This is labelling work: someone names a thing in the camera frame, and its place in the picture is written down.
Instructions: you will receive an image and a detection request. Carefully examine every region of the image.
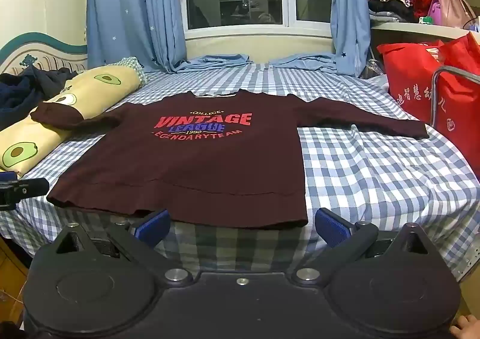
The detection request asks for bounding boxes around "red fabric bag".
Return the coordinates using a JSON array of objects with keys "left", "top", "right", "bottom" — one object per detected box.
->
[{"left": 376, "top": 32, "right": 480, "bottom": 160}]

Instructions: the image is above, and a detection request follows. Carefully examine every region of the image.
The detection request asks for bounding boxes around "dark navy clothing heap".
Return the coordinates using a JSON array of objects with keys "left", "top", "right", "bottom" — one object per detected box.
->
[{"left": 0, "top": 67, "right": 78, "bottom": 131}]

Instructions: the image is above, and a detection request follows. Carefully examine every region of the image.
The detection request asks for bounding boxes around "grey metal tube frame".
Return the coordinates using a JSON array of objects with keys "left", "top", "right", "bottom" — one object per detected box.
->
[{"left": 430, "top": 65, "right": 480, "bottom": 129}]

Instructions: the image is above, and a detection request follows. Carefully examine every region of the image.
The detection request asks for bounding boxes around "yellow avocado print pillow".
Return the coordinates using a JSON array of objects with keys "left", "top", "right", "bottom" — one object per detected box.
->
[{"left": 0, "top": 57, "right": 149, "bottom": 179}]

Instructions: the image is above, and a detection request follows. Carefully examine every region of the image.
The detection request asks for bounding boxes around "person's right hand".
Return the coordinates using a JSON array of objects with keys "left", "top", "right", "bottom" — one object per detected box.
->
[{"left": 450, "top": 314, "right": 480, "bottom": 339}]

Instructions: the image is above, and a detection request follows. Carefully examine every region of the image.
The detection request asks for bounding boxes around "maroon printed sweatshirt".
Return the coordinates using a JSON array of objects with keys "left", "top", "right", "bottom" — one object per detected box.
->
[{"left": 30, "top": 89, "right": 430, "bottom": 229}]

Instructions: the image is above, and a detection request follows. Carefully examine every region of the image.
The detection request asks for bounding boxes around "clear plastic bag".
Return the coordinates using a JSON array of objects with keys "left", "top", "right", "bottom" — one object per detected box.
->
[{"left": 365, "top": 59, "right": 384, "bottom": 79}]

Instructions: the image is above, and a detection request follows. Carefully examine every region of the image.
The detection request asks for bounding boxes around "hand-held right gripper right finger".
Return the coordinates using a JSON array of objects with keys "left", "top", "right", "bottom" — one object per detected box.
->
[{"left": 292, "top": 208, "right": 430, "bottom": 286}]

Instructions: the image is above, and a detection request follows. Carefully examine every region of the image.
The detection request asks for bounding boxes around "blue checked bed sheet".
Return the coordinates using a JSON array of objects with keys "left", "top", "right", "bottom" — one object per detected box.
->
[{"left": 0, "top": 61, "right": 480, "bottom": 283}]

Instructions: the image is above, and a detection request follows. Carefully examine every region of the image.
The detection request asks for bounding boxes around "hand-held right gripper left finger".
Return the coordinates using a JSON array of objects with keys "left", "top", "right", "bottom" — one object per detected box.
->
[{"left": 55, "top": 208, "right": 194, "bottom": 286}]

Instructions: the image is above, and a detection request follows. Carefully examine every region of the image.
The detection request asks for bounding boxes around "dark clothes pile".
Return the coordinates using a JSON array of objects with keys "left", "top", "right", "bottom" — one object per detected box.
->
[{"left": 368, "top": 0, "right": 416, "bottom": 23}]

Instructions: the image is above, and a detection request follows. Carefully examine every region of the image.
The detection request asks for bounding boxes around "blue star print curtain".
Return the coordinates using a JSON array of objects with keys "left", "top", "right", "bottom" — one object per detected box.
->
[
  {"left": 279, "top": 0, "right": 371, "bottom": 79},
  {"left": 86, "top": 0, "right": 251, "bottom": 74}
]

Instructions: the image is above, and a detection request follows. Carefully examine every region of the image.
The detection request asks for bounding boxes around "pink bag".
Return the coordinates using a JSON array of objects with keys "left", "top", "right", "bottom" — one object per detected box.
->
[{"left": 427, "top": 0, "right": 478, "bottom": 29}]

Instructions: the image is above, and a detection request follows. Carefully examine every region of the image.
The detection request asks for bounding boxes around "white and teal headboard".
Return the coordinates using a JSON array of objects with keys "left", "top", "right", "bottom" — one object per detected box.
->
[{"left": 0, "top": 33, "right": 89, "bottom": 77}]

